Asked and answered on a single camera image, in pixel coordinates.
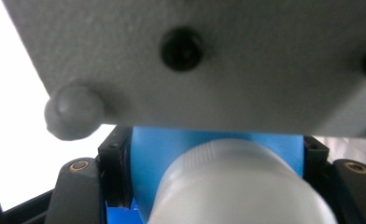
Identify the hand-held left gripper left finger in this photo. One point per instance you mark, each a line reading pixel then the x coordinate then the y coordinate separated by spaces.
pixel 117 168

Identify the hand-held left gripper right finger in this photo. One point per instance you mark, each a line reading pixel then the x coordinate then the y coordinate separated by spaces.
pixel 313 158

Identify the blue bottle with white cap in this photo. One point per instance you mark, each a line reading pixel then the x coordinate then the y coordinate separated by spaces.
pixel 159 149

